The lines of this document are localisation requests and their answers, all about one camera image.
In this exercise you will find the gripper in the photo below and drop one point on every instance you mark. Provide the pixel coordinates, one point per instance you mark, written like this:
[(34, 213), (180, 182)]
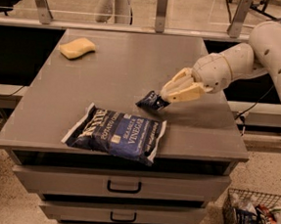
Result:
[(213, 72)]

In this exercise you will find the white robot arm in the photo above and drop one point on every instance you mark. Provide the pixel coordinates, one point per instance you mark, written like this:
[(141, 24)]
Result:
[(215, 72)]

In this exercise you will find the blue kettle chip bag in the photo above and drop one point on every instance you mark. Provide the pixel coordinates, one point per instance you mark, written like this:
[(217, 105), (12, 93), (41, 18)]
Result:
[(118, 134)]

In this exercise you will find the dark blue snack bag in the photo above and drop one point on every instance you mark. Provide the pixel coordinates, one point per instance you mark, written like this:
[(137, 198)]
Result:
[(246, 213)]

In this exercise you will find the red snack bag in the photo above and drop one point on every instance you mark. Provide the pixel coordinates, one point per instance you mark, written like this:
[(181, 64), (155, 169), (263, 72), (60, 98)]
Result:
[(268, 215)]

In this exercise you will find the person legs in light trousers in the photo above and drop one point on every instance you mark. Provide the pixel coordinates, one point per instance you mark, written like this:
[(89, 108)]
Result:
[(120, 9)]

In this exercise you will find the black chair base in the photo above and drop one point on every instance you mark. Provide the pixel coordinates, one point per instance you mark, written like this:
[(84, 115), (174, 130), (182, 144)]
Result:
[(258, 6)]

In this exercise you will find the yellow sponge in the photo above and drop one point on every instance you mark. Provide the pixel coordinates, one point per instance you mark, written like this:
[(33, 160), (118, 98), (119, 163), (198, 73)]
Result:
[(77, 48)]

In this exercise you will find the grey drawer cabinet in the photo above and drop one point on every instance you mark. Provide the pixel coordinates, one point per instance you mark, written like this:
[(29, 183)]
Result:
[(200, 147)]

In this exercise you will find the right metal bracket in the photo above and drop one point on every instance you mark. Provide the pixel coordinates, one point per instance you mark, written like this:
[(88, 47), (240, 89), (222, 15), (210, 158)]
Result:
[(234, 30)]

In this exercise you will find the metal bracket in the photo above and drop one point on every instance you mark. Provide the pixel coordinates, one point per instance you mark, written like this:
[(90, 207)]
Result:
[(160, 15), (44, 14), (234, 30)]

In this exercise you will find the middle metal bracket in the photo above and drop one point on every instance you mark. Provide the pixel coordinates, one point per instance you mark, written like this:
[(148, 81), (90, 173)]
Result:
[(160, 15)]

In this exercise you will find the top drawer black handle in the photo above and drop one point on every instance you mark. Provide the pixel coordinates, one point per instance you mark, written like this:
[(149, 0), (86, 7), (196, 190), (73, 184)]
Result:
[(123, 188)]

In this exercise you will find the drawer black handle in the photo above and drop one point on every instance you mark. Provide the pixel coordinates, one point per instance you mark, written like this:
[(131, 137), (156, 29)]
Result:
[(123, 188), (120, 217)]

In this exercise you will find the wire basket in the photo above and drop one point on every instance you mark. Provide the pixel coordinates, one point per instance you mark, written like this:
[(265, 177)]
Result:
[(235, 196)]

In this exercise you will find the left metal bracket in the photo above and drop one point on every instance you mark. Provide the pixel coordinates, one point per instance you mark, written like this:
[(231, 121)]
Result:
[(44, 14)]

